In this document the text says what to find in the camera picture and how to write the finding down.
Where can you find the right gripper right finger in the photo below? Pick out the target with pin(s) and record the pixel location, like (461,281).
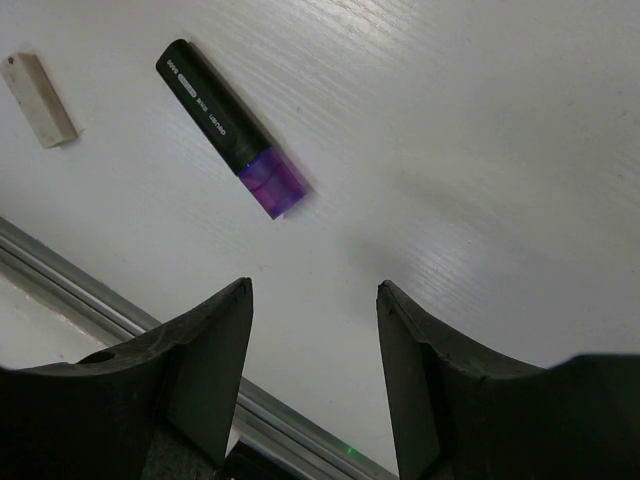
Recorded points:
(460,410)

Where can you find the purple black highlighter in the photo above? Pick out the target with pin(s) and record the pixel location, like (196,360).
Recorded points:
(228,125)

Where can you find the beige eraser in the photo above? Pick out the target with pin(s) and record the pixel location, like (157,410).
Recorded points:
(38,100)

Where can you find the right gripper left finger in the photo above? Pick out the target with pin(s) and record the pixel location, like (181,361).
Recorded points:
(158,406)

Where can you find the aluminium front rail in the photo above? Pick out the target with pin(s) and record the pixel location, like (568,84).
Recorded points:
(268,440)

